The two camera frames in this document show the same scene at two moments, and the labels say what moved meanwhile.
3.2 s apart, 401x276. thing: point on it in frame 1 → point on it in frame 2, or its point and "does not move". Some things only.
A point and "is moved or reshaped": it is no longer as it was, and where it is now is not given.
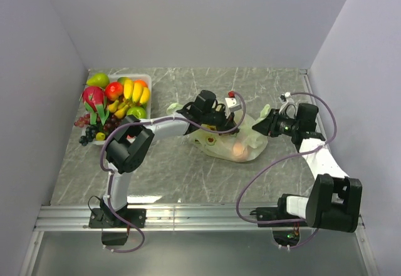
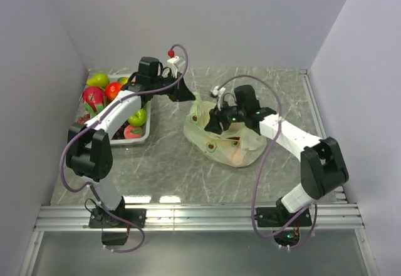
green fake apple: (138, 112) does not move
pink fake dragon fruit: (94, 99) does not move
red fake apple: (114, 90) does not move
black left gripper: (227, 122) → (181, 92)
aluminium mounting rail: (164, 218) does not move
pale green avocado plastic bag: (248, 143) is moved or reshaped
